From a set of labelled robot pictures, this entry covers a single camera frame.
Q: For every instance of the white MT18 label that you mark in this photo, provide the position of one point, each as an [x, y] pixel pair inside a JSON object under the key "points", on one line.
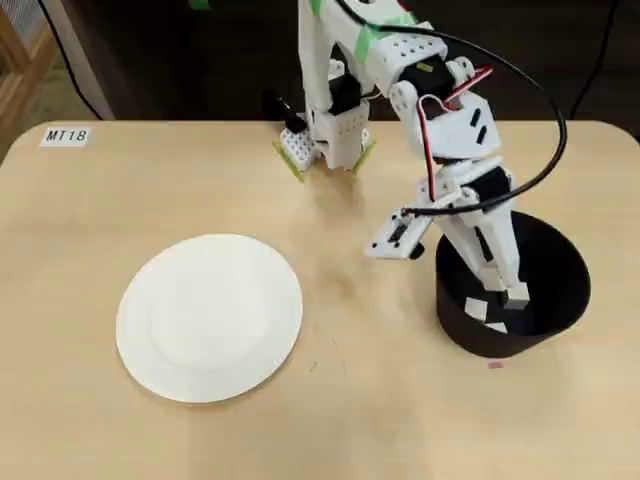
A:
{"points": [[66, 136]]}

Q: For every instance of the white round plate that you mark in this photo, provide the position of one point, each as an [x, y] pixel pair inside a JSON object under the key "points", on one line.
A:
{"points": [[210, 320]]}

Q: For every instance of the wooden furniture frame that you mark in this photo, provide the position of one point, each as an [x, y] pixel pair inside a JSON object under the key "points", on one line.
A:
{"points": [[22, 60]]}

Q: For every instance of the wide green masking tape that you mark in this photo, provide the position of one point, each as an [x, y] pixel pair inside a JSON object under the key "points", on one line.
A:
{"points": [[367, 42]]}

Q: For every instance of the black round pot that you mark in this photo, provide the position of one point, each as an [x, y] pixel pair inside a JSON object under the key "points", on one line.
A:
{"points": [[555, 300]]}

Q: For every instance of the small green background object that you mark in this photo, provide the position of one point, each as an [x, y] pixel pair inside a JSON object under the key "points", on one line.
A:
{"points": [[201, 4]]}

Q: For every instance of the yellow-green strip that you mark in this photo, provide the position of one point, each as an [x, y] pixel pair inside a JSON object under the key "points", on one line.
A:
{"points": [[365, 156], [290, 162]]}

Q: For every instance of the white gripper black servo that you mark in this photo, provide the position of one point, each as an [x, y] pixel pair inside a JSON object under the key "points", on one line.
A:
{"points": [[481, 216]]}

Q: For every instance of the small pink sticker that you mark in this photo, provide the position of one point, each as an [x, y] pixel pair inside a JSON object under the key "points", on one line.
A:
{"points": [[496, 365]]}

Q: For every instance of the white partition panel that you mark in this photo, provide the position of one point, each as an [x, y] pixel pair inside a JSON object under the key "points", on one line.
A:
{"points": [[87, 60]]}

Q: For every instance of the white wrist camera board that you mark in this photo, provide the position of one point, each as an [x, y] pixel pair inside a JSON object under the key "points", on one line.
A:
{"points": [[395, 235]]}

